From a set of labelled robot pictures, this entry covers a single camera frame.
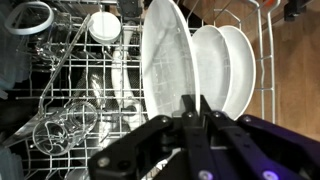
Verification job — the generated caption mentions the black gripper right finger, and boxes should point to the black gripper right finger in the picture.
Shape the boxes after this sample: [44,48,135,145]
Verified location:
[199,94,320,180]

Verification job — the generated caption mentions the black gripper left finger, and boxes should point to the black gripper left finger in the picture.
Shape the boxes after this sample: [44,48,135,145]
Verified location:
[87,94,218,180]

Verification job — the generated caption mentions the large white dinner plate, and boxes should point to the large white dinner plate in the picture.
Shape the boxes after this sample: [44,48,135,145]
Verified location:
[141,0,201,120]

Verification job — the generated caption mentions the clear drinking glass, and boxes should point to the clear drinking glass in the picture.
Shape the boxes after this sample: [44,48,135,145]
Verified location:
[32,100,100,157]

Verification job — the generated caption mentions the white round lid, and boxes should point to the white round lid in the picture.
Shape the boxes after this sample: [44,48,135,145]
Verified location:
[87,11,122,45]

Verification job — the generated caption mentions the clear glass jar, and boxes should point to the clear glass jar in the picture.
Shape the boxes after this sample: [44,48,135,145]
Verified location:
[34,32,68,72]

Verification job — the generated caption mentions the blue plastic container lid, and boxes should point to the blue plastic container lid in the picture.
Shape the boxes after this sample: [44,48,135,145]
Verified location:
[0,5,33,101]
[0,144,25,180]

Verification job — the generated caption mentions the clear glass cup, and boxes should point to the clear glass cup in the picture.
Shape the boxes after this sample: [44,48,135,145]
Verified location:
[4,1,55,36]

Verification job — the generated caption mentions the metal wire dishwasher rack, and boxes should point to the metal wire dishwasher rack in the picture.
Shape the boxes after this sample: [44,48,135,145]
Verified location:
[0,0,278,180]

